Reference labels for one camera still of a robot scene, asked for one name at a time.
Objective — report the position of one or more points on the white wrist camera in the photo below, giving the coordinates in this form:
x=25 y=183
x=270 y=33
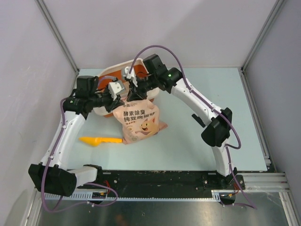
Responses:
x=129 y=76
x=115 y=88

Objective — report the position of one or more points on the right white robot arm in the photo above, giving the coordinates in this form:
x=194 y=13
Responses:
x=215 y=121

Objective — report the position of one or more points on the aluminium frame rail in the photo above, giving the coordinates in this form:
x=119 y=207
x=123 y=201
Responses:
x=263 y=181

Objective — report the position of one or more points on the yellow plastic litter scoop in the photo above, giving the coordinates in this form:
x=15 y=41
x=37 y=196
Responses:
x=96 y=141

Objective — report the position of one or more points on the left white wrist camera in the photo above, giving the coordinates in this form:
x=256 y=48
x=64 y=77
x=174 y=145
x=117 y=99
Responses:
x=115 y=88

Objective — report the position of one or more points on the grey slotted cable duct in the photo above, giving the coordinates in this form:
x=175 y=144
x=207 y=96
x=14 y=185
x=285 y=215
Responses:
x=100 y=196

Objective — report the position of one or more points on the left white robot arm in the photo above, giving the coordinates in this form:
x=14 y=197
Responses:
x=52 y=175

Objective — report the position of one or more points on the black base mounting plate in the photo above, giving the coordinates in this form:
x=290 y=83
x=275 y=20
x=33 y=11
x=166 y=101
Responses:
x=161 y=192

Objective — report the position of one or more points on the black bag sealing clip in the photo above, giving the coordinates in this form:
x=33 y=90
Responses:
x=198 y=120

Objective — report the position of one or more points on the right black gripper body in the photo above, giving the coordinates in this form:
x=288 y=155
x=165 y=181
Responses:
x=147 y=83

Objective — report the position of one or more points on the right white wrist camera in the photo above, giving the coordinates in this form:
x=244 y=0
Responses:
x=129 y=76

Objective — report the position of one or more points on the pink cat litter bag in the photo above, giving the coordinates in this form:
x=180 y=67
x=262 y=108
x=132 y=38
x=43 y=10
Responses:
x=139 y=119

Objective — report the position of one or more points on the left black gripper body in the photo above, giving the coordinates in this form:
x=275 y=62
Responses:
x=102 y=99

